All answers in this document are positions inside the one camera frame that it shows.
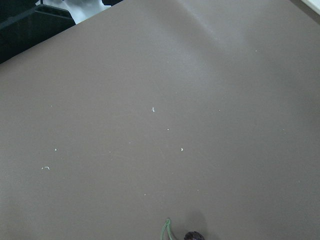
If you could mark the dark red cherry pair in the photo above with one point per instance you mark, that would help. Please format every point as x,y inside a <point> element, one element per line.
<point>167,234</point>

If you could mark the black keyboard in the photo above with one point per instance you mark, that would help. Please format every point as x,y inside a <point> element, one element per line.
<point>20,32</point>

